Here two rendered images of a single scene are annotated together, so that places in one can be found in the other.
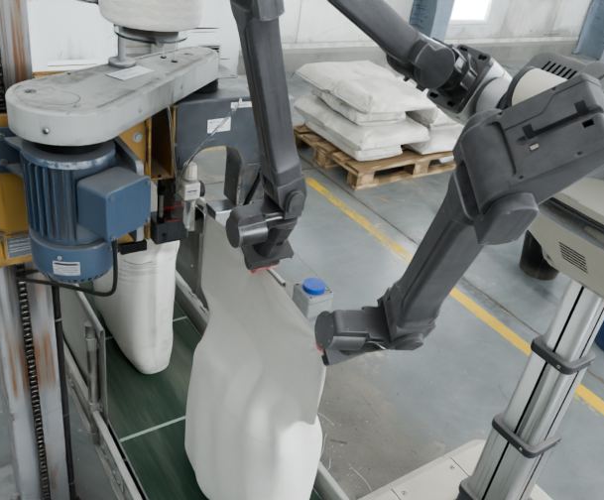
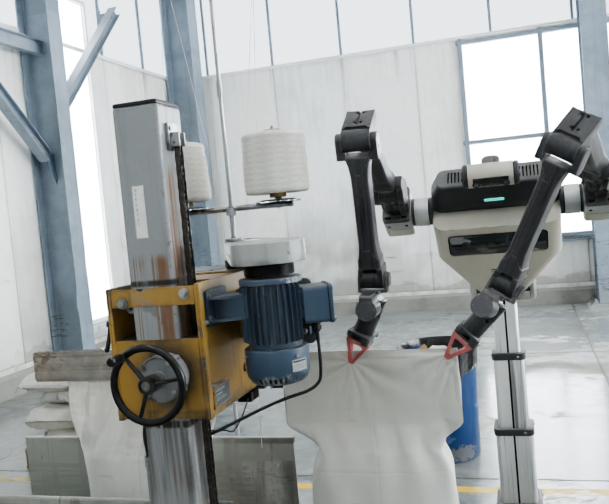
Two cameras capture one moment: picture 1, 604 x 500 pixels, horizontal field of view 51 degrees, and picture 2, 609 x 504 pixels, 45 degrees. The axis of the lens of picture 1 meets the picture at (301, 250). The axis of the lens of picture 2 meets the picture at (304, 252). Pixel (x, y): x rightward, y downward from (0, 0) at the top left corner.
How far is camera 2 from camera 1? 1.45 m
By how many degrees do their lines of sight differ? 43
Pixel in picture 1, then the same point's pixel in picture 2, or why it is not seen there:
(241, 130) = not seen: hidden behind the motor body
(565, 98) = (574, 114)
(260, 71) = (369, 193)
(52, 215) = (285, 324)
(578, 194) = (505, 223)
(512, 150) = (572, 134)
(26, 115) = (277, 245)
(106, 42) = not seen: outside the picture
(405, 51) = (392, 183)
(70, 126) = (300, 246)
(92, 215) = (319, 307)
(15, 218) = (214, 370)
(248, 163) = not seen: hidden behind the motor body
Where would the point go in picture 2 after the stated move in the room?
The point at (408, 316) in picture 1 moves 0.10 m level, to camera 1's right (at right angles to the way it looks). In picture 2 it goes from (522, 267) to (547, 262)
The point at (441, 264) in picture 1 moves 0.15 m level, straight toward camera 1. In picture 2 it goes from (545, 211) to (590, 209)
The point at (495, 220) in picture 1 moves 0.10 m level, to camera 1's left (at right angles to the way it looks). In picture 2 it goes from (582, 157) to (555, 159)
